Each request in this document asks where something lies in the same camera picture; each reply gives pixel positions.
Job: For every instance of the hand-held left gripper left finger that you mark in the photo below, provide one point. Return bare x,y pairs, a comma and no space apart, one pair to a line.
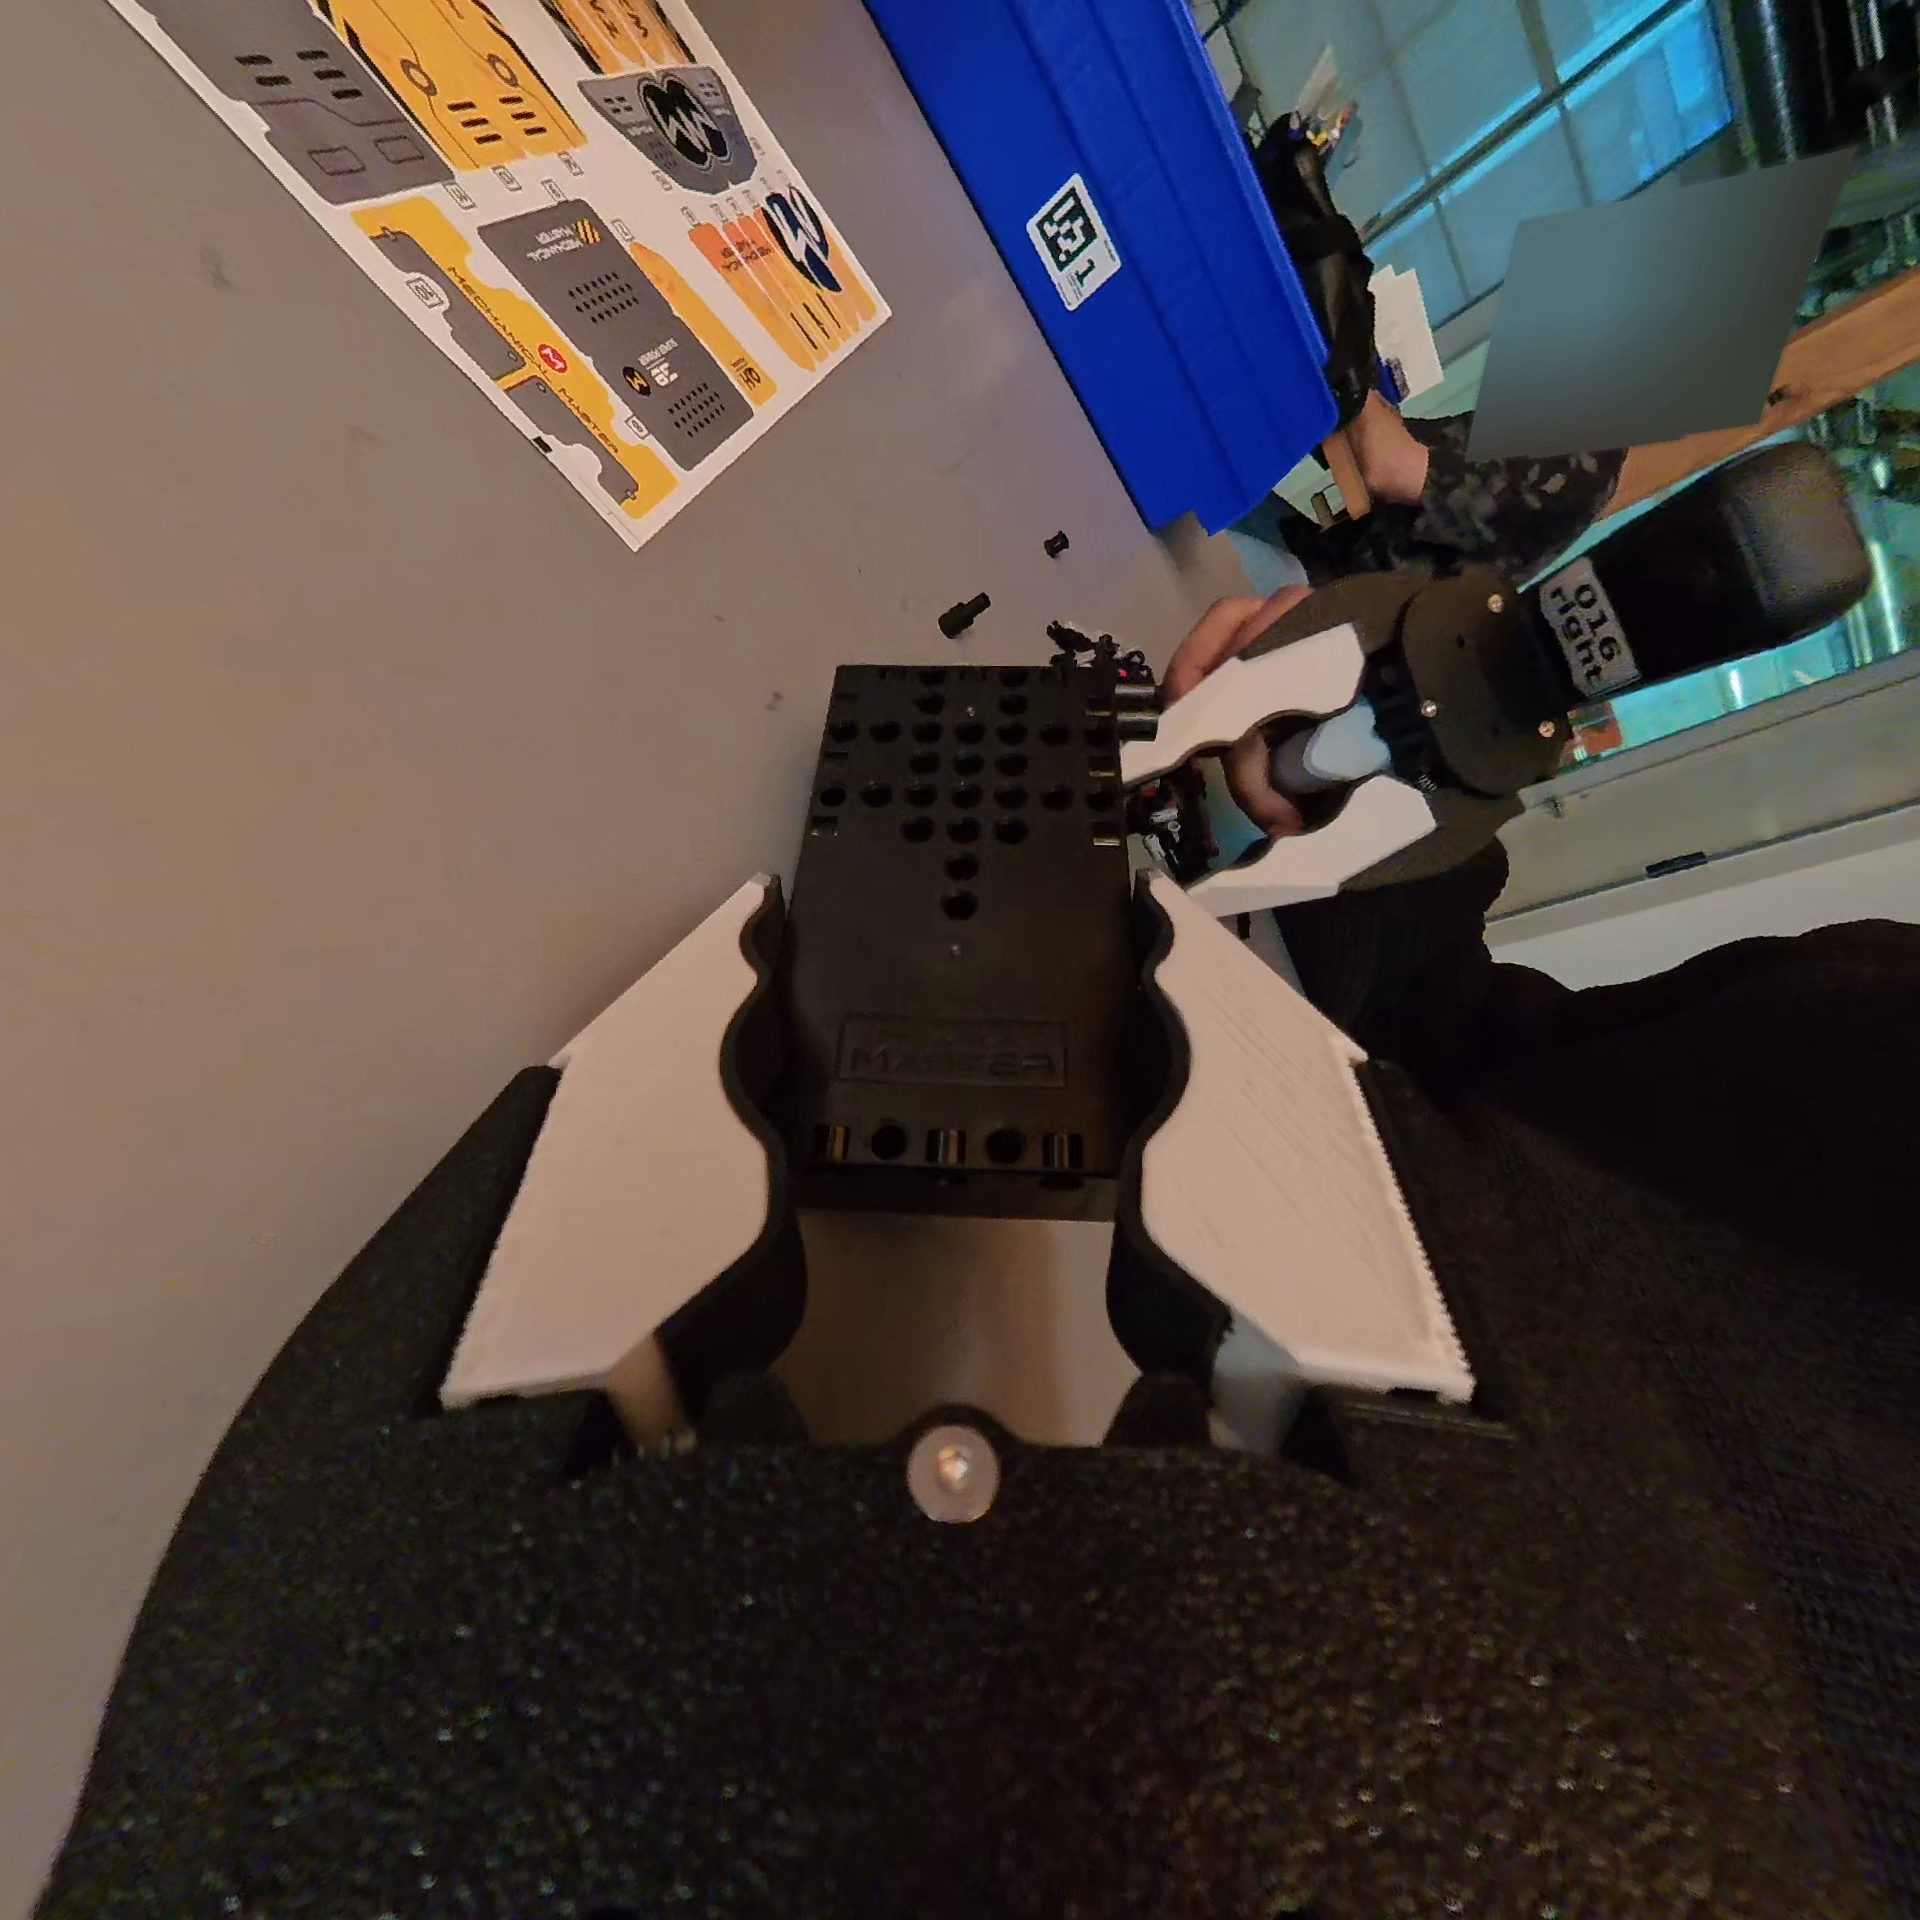
629,1185

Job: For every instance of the black flanged axle pin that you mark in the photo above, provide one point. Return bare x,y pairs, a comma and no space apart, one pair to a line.
964,614

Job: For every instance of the yellow grey sticker sheet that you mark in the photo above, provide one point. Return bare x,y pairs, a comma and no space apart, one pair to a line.
493,225

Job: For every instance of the person's right forearm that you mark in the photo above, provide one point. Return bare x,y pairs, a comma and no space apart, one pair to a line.
1576,1037

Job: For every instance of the pile of small connector pins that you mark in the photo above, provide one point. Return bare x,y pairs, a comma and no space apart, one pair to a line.
1170,818

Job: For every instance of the wooden beam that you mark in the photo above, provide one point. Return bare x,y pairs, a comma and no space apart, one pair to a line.
1844,359

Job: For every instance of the person's right hand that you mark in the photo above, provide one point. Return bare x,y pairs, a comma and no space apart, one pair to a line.
1224,639

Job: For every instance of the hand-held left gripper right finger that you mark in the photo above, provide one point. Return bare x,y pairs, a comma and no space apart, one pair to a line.
1290,1185

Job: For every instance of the black perforated block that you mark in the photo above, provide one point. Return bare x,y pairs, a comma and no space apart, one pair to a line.
961,974

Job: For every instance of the blue plastic bin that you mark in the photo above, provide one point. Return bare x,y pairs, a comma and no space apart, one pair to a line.
1125,225

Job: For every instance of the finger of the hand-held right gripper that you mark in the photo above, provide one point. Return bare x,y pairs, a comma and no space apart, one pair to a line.
1349,840
1276,682

